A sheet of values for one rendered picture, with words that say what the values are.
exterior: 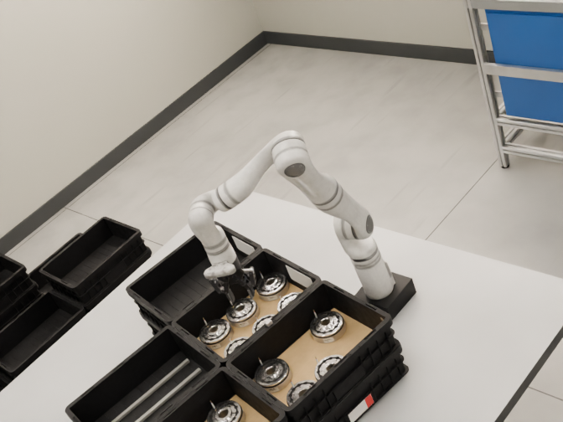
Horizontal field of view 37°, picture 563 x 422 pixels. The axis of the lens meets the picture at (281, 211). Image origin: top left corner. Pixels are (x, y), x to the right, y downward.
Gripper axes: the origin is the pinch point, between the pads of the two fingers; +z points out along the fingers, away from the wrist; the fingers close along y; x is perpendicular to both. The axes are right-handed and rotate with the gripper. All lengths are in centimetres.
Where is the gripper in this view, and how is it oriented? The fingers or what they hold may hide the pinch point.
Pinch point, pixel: (240, 295)
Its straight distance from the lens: 249.5
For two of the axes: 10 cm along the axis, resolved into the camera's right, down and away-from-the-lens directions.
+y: -9.4, 2.1, 2.6
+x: -0.8, 6.1, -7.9
